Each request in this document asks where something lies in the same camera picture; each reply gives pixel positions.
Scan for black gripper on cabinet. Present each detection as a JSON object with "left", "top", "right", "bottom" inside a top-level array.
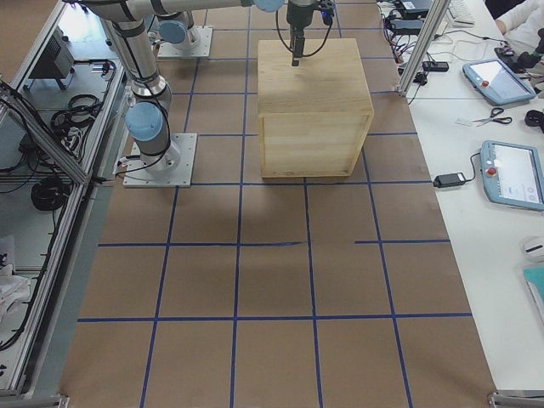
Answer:
[{"left": 286, "top": 0, "right": 317, "bottom": 67}]

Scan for wooden drawer cabinet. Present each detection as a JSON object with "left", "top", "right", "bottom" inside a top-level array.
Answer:
[{"left": 258, "top": 38, "right": 374, "bottom": 178}]

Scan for teach pendant upper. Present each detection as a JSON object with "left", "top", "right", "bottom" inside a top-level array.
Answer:
[{"left": 462, "top": 59, "right": 536, "bottom": 106}]

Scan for teach pendant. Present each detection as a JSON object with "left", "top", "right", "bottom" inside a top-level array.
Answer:
[
  {"left": 462, "top": 59, "right": 536, "bottom": 106},
  {"left": 480, "top": 140, "right": 543, "bottom": 212}
]

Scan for black device on white table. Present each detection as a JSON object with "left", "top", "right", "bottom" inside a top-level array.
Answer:
[{"left": 422, "top": 61, "right": 450, "bottom": 72}]

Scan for white keyboard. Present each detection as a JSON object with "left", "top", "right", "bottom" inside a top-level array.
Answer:
[{"left": 445, "top": 0, "right": 475, "bottom": 28}]

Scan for black power adapter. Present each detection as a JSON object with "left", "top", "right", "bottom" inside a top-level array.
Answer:
[{"left": 433, "top": 173, "right": 467, "bottom": 189}]

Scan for black scissors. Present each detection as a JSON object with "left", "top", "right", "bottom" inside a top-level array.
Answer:
[{"left": 473, "top": 107, "right": 513, "bottom": 127}]

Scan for person arm white sleeve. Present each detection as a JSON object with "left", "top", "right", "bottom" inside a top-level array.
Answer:
[{"left": 496, "top": 0, "right": 543, "bottom": 35}]

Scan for grey control box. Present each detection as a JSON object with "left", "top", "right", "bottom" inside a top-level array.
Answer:
[{"left": 29, "top": 30, "right": 75, "bottom": 90}]

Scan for teach pendant lower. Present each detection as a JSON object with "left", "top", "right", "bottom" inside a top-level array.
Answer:
[{"left": 480, "top": 140, "right": 543, "bottom": 212}]

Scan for teal notebook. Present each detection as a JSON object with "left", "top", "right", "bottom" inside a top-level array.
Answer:
[{"left": 523, "top": 266, "right": 544, "bottom": 320}]

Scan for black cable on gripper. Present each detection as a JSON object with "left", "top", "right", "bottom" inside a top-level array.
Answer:
[{"left": 275, "top": 3, "right": 335, "bottom": 59}]

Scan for aluminium frame post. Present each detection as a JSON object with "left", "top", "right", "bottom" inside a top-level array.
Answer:
[{"left": 397, "top": 0, "right": 450, "bottom": 97}]

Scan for coiled black cables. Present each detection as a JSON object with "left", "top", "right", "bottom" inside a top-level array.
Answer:
[{"left": 50, "top": 93, "right": 101, "bottom": 139}]

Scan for aluminium side frame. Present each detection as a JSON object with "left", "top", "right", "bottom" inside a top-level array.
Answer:
[{"left": 1, "top": 1, "right": 126, "bottom": 400}]

